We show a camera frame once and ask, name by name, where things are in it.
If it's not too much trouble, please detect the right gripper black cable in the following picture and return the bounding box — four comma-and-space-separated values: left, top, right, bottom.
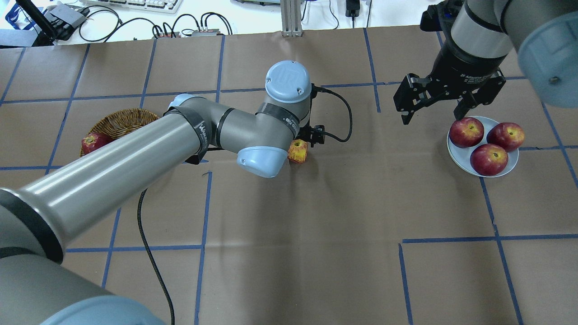
136, 189, 176, 325

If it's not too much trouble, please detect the light blue plate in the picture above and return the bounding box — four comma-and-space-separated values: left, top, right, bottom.
447, 116, 523, 177

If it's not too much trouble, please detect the red apple on plate left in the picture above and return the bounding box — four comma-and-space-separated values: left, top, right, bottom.
448, 117, 485, 148

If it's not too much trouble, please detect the dark red apple in basket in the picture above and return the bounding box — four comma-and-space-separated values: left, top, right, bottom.
81, 132, 114, 155

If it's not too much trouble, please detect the red apple on plate near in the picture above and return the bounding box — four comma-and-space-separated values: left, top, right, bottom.
469, 144, 508, 176

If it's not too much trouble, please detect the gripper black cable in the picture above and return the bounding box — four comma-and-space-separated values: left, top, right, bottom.
312, 85, 354, 143
136, 189, 176, 325

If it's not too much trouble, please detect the red apple on plate far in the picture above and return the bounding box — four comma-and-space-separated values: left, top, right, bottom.
486, 123, 526, 152

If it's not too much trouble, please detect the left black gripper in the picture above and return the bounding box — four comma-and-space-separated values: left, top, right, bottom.
296, 84, 326, 147

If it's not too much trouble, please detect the woven wicker basket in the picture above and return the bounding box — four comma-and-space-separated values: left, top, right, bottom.
79, 108, 160, 157

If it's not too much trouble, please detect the red apple on plate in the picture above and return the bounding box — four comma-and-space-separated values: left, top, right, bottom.
486, 123, 526, 152
469, 144, 508, 176
448, 117, 485, 148

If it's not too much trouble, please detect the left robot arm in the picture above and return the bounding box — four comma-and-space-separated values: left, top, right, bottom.
0, 61, 313, 325

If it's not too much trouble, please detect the aluminium frame post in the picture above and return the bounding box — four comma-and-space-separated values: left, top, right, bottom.
280, 0, 303, 37

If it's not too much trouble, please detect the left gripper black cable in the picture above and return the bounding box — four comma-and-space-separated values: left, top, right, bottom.
312, 85, 354, 143

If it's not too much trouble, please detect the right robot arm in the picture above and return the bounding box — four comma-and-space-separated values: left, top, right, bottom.
393, 0, 578, 125

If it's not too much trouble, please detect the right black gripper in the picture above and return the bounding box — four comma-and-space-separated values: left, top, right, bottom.
393, 41, 506, 125

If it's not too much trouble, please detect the white keyboard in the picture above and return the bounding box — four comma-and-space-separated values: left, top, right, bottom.
79, 0, 184, 14

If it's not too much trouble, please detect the yellow-red apple from basket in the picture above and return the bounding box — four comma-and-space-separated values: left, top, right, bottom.
287, 139, 309, 164

